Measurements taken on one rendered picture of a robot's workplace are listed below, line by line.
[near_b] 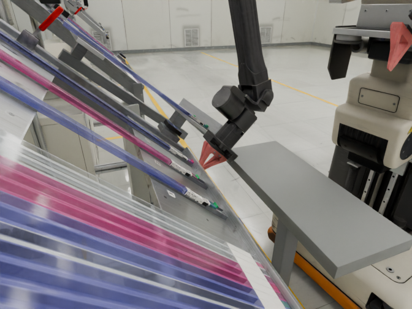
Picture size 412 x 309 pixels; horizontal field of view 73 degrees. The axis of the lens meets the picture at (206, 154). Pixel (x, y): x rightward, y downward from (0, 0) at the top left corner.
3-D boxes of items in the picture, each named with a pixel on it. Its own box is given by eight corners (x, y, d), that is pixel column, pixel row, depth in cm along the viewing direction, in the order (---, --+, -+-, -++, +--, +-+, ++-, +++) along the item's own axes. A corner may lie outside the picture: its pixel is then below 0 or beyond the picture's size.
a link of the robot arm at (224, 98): (276, 94, 71) (251, 92, 78) (252, 65, 64) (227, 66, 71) (254, 134, 70) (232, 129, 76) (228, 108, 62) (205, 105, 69)
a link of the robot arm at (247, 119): (263, 119, 72) (251, 111, 76) (249, 103, 67) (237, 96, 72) (245, 139, 73) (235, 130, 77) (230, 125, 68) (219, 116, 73)
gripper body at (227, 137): (217, 149, 68) (237, 125, 67) (203, 133, 76) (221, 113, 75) (234, 162, 71) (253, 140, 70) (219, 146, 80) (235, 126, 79)
